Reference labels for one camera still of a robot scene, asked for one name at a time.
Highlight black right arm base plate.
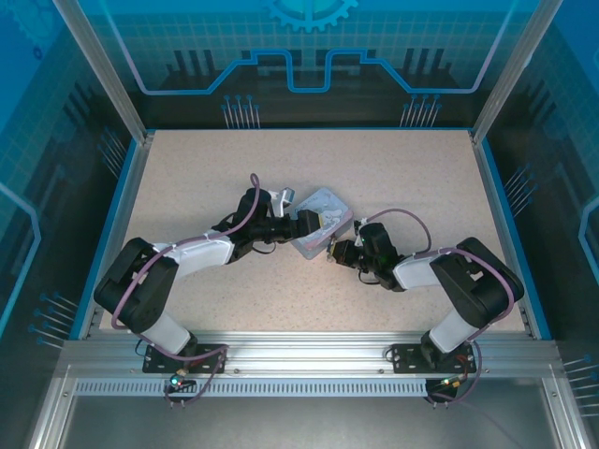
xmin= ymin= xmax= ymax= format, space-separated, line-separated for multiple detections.
xmin=390 ymin=341 xmax=475 ymax=375

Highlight aluminium table side rail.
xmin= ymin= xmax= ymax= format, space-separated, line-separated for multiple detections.
xmin=469 ymin=130 xmax=535 ymax=340
xmin=78 ymin=133 xmax=156 ymax=340

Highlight slotted metal cable duct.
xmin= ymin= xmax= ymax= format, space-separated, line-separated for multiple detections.
xmin=72 ymin=378 xmax=432 ymax=398

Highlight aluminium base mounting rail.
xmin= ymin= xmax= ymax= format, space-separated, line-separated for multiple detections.
xmin=59 ymin=330 xmax=562 ymax=378

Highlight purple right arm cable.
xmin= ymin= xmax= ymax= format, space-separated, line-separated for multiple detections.
xmin=362 ymin=208 xmax=517 ymax=406

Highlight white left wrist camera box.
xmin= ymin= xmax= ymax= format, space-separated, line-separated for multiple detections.
xmin=269 ymin=186 xmax=299 ymax=219

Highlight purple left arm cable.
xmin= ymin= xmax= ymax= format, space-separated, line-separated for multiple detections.
xmin=110 ymin=172 xmax=261 ymax=409

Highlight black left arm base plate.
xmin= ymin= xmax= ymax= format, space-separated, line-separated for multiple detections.
xmin=142 ymin=342 xmax=231 ymax=375

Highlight aluminium frame post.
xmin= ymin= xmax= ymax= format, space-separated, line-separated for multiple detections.
xmin=51 ymin=0 xmax=156 ymax=144
xmin=470 ymin=0 xmax=561 ymax=144

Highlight blue cartoon print tin box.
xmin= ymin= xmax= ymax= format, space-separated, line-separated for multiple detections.
xmin=289 ymin=186 xmax=356 ymax=261

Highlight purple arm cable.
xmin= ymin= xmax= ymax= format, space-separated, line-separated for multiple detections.
xmin=362 ymin=208 xmax=517 ymax=406
xmin=110 ymin=172 xmax=261 ymax=409

